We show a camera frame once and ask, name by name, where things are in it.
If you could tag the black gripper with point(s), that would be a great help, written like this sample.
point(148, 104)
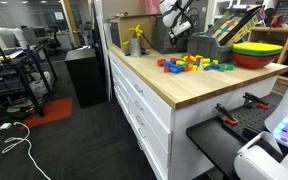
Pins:
point(178, 37)

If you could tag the orange arch block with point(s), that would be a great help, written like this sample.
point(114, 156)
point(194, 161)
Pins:
point(166, 69)

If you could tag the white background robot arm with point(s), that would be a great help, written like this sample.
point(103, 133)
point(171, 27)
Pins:
point(10, 33)

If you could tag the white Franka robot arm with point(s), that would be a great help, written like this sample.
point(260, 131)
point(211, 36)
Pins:
point(285, 103)

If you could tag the green wooden block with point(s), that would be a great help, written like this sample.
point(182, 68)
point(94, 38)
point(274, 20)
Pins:
point(230, 67)
point(184, 55)
point(221, 67)
point(212, 63)

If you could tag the red wooden block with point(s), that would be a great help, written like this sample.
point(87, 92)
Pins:
point(161, 63)
point(186, 69)
point(188, 60)
point(175, 59)

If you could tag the yellow wooden block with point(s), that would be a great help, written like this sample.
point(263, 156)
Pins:
point(192, 58)
point(180, 62)
point(199, 57)
point(194, 68)
point(205, 65)
point(206, 60)
point(215, 61)

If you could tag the long blue wooden block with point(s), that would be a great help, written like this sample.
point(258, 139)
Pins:
point(176, 69)

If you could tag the small orange wooden block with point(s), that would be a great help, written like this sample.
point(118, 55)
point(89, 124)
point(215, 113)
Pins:
point(190, 66)

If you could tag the teal wooden block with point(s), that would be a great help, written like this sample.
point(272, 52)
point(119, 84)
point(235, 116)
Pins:
point(197, 63)

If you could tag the dark grey fabric crate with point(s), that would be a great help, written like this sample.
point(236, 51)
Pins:
point(162, 40)

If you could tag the grey plastic bin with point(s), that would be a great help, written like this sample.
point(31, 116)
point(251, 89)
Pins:
point(207, 46)

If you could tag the blue tool base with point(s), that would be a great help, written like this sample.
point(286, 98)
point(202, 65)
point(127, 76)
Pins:
point(144, 52)

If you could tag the yellow clamp tool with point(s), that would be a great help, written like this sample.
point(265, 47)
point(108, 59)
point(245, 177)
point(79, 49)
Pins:
point(137, 31)

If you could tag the metal cup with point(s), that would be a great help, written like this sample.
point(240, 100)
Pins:
point(135, 48)

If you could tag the pink hanging sheet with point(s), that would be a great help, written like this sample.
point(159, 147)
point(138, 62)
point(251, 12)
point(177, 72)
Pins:
point(152, 6)

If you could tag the brown cardboard box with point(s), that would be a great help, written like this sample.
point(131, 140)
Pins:
point(134, 23)

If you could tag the wooden blocks cardboard box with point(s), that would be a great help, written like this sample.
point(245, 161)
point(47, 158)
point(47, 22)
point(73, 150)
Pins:
point(232, 28)

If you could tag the green plastic bowl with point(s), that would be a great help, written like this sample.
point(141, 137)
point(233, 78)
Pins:
point(250, 52)

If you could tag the red plastic bowl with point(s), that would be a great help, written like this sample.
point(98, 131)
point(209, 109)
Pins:
point(254, 61)

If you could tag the yellow plastic bowl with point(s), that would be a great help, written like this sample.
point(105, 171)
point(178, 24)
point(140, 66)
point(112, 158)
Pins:
point(257, 46)

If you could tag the white drawer cabinet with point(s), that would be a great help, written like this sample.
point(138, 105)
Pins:
point(157, 133)

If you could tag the black floor cabinet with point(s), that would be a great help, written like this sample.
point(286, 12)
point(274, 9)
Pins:
point(85, 76)

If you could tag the small red shelf object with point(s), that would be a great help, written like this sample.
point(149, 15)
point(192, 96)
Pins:
point(277, 20)

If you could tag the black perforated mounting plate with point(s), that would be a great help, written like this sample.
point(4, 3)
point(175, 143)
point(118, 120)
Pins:
point(250, 118)

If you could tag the robot stand platform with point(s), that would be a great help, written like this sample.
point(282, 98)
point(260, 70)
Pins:
point(214, 143)

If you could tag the wooden pillar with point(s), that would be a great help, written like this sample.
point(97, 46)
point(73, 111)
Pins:
point(70, 20)

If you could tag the black office chair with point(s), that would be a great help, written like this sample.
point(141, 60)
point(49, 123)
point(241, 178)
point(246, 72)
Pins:
point(54, 41)

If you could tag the orange floor mat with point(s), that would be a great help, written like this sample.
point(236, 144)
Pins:
point(52, 111)

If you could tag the black equipment cart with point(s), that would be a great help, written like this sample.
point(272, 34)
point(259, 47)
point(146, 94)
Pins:
point(27, 60)

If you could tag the white power adapter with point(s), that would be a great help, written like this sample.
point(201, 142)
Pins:
point(6, 126)

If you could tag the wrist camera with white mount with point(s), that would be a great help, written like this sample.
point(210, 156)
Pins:
point(180, 28)

